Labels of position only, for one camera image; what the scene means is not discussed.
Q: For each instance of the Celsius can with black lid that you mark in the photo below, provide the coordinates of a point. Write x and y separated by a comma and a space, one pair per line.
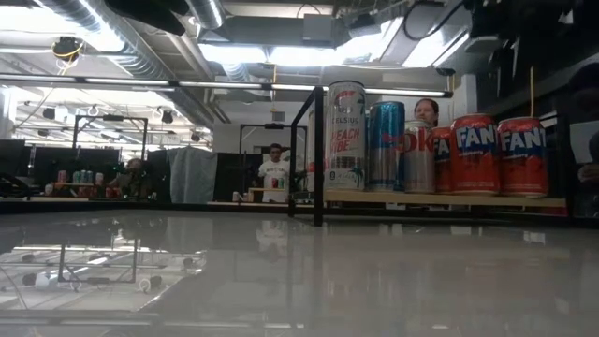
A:
345, 140

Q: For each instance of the blue silver Red Bull can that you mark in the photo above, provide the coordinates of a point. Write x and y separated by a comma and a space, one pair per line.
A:
386, 150

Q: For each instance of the silver Diet Coke can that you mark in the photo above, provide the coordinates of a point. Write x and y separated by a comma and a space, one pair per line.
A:
419, 164

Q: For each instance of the red Fanta can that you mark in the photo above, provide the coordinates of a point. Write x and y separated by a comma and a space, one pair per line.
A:
442, 159
521, 159

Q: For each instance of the red soda can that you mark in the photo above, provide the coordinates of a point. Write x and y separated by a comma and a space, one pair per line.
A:
475, 159

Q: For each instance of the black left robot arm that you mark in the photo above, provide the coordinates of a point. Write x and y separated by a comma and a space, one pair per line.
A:
150, 14

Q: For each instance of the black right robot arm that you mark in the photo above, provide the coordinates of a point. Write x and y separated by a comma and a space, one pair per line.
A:
515, 19

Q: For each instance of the person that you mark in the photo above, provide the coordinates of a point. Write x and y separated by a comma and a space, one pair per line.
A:
427, 111
273, 173
589, 173
133, 180

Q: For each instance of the grey fabric cover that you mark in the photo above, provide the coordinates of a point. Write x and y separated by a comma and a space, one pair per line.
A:
192, 175

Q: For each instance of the long white light tube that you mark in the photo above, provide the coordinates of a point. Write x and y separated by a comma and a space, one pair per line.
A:
126, 81

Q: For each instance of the small wooden table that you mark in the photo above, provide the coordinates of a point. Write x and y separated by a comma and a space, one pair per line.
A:
70, 184

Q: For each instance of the white reflector panel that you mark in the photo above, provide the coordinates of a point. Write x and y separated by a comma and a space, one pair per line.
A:
566, 18

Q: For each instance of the black metal gantry frame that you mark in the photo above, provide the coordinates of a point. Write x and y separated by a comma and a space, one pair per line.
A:
110, 118
273, 125

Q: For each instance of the wooden shelf with black frame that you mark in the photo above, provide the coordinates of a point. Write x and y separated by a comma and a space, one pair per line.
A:
421, 199

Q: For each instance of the silver ventilation duct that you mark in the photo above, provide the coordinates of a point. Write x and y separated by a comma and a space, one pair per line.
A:
208, 11
135, 61

